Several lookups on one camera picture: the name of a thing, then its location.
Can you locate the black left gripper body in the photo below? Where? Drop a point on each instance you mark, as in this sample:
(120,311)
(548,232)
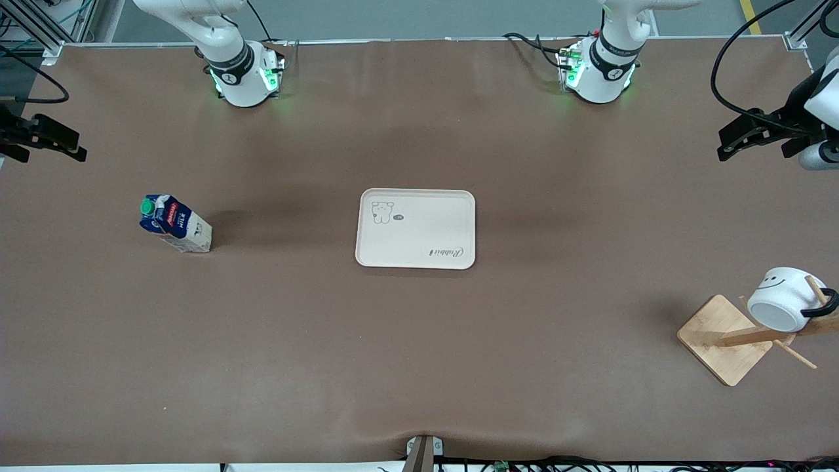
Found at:
(788,118)

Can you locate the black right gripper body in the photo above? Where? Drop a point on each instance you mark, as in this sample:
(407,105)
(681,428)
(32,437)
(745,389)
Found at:
(8,129)

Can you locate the blue white milk carton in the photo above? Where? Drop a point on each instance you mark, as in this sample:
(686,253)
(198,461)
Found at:
(183,229)

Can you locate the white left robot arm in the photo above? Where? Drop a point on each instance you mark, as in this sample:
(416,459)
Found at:
(600,82)

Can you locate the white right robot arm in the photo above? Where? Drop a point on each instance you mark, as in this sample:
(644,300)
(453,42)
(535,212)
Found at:
(239,85)

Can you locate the wooden cup rack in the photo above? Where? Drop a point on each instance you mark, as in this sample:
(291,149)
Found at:
(721,341)

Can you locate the cream plastic tray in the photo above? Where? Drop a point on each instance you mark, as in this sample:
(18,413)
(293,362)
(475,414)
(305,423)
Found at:
(419,229)

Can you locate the aluminium frame profile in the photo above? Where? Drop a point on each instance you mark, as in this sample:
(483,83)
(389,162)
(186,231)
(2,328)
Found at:
(39,33)
(803,36)

